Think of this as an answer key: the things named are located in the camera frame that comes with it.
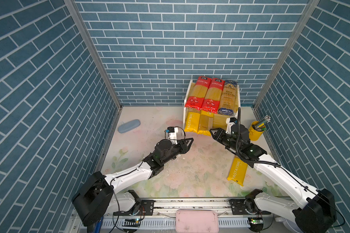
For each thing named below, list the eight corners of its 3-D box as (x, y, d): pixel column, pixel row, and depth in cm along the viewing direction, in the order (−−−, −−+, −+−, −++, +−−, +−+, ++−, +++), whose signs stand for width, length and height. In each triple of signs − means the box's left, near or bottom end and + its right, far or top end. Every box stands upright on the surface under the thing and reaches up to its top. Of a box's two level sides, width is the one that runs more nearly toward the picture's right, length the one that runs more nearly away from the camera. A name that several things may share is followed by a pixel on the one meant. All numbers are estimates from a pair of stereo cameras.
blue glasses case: (119, 134, 106) (118, 132, 104) (117, 128, 109) (116, 126, 107) (141, 124, 112) (140, 122, 110) (138, 119, 115) (137, 117, 113)
